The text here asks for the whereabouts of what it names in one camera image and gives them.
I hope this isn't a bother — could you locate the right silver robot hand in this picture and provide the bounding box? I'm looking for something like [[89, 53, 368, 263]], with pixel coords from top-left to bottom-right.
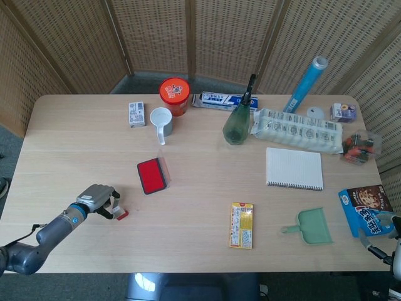
[[357, 209, 401, 280]]

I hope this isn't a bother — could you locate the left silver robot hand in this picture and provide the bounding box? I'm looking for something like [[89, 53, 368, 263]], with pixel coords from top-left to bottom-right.
[[76, 184, 121, 221]]

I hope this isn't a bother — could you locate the small red white eraser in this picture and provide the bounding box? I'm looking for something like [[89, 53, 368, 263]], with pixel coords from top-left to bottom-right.
[[112, 205, 130, 221]]

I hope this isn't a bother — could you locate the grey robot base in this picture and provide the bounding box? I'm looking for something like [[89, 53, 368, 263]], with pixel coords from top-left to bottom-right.
[[125, 272, 261, 301]]

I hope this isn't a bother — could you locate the red stamp pad case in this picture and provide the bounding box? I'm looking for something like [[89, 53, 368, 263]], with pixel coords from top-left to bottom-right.
[[137, 149, 173, 196]]

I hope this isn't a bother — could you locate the blue cookie box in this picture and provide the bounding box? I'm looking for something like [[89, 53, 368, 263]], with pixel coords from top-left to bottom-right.
[[337, 185, 394, 238]]

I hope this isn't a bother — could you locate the green dustpan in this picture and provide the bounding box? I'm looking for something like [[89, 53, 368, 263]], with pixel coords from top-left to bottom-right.
[[280, 206, 334, 246]]

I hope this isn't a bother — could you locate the clear box of binder clips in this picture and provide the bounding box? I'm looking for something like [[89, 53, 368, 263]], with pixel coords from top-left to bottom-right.
[[340, 129, 383, 166]]

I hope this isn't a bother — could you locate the small white barcode box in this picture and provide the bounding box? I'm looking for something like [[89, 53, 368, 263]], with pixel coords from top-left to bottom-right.
[[128, 101, 147, 129]]

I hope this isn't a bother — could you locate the white grey mug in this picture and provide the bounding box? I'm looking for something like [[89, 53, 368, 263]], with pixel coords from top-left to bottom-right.
[[149, 107, 175, 146]]

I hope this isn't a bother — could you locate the white spiral notebook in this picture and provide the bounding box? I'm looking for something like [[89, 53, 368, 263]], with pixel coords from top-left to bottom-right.
[[266, 147, 325, 192]]

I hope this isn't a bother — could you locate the small purple carton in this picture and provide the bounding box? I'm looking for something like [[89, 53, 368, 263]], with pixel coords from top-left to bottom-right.
[[329, 102, 358, 124]]

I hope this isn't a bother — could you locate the orange instant noodle cup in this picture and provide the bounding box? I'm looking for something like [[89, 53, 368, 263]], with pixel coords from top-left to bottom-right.
[[159, 77, 191, 118]]

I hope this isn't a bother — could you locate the clear round lid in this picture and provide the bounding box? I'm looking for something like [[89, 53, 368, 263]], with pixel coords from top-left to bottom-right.
[[306, 106, 325, 120]]

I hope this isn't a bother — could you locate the yellow flat box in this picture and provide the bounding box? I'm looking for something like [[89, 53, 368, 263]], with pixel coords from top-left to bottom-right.
[[229, 202, 255, 250]]

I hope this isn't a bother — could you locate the blue white toothpaste box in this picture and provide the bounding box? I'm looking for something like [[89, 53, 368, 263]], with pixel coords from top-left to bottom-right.
[[190, 91, 259, 112]]

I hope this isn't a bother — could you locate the green spray bottle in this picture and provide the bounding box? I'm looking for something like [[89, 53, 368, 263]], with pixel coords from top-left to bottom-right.
[[222, 74, 258, 146]]

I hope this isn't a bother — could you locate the blue cling film roll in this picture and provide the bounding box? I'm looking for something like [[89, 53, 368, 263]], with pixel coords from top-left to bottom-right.
[[283, 56, 328, 114]]

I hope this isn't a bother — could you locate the wicker folding screen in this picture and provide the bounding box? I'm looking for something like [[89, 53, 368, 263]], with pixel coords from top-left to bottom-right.
[[0, 0, 401, 217]]

